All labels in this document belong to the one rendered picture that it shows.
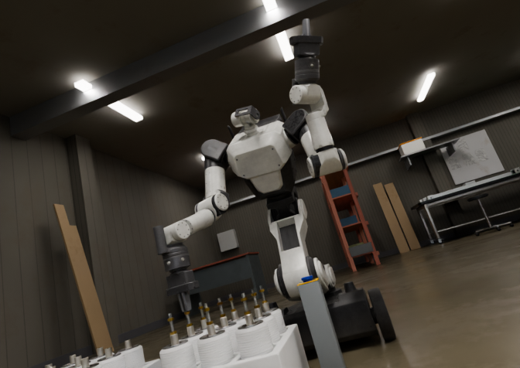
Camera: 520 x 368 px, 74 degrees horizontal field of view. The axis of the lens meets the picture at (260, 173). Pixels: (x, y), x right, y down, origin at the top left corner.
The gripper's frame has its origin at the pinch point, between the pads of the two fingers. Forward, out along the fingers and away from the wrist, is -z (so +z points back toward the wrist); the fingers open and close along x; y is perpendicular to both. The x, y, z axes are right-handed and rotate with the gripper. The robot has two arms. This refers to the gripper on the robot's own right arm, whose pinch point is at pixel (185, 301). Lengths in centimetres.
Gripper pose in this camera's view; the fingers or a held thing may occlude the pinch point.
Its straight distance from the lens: 126.3
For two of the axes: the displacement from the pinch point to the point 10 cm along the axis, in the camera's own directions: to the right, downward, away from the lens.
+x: -8.7, 3.5, 3.4
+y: -4.1, -1.5, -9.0
